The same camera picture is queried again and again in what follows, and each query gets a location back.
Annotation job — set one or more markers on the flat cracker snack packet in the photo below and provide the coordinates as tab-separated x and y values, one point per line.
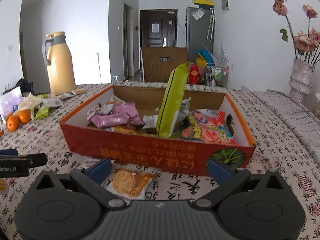
79	91

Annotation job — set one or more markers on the white paper sheet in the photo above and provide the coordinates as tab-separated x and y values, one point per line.
198	14

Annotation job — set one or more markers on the grey white snack packet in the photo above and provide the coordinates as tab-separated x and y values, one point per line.
52	102

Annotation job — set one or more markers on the yellow bag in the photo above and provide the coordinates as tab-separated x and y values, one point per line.
200	62

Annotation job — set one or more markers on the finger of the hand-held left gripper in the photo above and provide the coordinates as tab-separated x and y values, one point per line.
8	152
30	160

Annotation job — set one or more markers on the black bag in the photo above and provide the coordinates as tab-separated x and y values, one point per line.
23	86

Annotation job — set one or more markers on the pale feather bundle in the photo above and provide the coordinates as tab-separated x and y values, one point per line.
221	55

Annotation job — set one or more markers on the grey quilted blanket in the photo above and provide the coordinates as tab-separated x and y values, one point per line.
292	115

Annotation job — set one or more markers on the green long snack packet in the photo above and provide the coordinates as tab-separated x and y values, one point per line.
172	100

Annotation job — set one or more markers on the red blue chip bag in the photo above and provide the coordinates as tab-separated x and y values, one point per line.
207	130

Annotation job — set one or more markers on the white paper notice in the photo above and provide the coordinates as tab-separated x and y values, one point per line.
155	27

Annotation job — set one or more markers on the dried pink rose bouquet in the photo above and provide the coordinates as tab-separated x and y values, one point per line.
303	41

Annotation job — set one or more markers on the pile of cracker packets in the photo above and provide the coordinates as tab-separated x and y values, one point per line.
151	122

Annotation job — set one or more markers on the blue plastic item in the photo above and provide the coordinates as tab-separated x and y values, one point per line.
203	55

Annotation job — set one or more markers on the yellow thermos jug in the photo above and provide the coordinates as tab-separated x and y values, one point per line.
61	70

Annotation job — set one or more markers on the pink textured vase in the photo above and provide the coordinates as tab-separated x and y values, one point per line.
301	80

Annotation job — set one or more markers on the yellow black box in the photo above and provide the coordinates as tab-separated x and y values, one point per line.
203	2

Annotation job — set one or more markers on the dark brown door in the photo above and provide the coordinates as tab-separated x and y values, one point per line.
146	35

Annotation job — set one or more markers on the red cardboard box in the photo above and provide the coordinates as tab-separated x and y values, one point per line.
150	152

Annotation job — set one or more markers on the orange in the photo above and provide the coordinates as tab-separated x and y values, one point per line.
24	115
8	116
12	123

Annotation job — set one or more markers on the orange cracker snack packet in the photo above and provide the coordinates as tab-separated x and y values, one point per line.
130	182

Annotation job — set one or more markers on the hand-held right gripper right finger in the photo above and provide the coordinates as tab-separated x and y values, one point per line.
218	171

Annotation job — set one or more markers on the brown cardboard panel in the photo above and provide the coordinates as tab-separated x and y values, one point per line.
152	67

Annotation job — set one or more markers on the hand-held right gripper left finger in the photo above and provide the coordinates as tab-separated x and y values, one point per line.
101	170

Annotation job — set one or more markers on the white folded umbrella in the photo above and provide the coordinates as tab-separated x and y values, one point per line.
211	25

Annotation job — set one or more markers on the pale purple tissue pack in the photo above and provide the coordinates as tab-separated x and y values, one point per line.
10	102

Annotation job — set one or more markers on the small green snack packet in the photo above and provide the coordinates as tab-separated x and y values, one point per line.
42	113

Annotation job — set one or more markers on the red gift box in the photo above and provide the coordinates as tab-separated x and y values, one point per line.
194	75

